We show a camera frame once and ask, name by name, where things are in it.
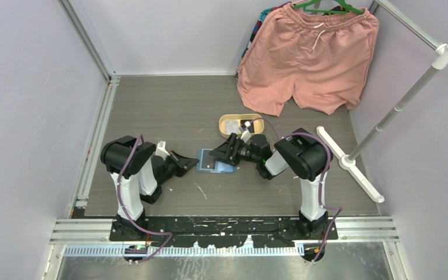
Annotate colourful patterned garment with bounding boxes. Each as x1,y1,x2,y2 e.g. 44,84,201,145
238,1,292,65

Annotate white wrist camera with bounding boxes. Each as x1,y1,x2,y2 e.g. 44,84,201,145
155,141,170,159
239,126,251,143

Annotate dark card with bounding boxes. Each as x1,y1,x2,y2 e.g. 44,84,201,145
200,149,212,172

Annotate pink shorts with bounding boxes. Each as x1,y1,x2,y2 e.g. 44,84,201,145
237,3,379,116

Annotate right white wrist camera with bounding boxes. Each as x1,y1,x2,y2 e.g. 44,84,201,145
239,126,251,143

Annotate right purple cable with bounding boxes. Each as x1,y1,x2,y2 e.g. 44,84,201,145
243,117,343,264

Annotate white clothes rack stand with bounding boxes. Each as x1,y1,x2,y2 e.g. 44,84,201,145
316,43,448,203

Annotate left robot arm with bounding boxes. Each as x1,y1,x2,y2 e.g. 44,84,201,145
100,135,200,241

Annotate blue card holder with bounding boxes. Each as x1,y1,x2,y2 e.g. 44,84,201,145
197,148,237,174

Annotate green clothes hanger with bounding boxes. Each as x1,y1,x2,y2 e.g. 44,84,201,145
292,0,364,15

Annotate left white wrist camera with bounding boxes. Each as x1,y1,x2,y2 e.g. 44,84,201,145
155,141,170,159

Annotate beige oval tray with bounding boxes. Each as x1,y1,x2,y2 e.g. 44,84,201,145
218,113,265,138

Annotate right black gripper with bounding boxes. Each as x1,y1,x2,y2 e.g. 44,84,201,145
210,134,261,167

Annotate aluminium front rail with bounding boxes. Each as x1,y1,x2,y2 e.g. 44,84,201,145
50,216,400,257

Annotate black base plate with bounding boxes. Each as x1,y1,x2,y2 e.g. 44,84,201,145
109,216,338,249

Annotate black credit card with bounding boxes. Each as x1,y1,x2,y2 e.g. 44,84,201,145
240,120,254,131

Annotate white credit card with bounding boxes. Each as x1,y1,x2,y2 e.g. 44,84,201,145
224,120,240,134

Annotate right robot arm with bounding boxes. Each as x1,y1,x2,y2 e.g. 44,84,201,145
209,128,333,240

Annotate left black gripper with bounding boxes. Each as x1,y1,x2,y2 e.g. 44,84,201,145
157,150,198,186

